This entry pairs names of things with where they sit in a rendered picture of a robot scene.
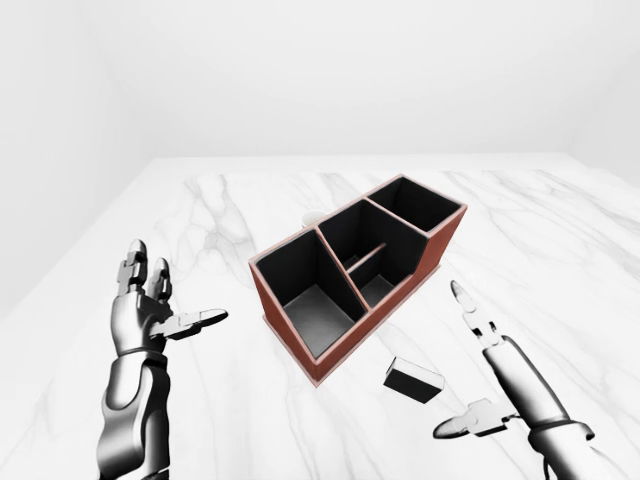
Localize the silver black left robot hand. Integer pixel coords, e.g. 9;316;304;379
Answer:
110;239;230;357

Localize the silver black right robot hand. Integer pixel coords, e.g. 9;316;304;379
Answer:
432;279;571;441

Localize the small black white book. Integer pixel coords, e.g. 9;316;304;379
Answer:
383;356;446;404

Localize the red-brown desk caddy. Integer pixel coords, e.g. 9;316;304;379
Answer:
248;173;469;387

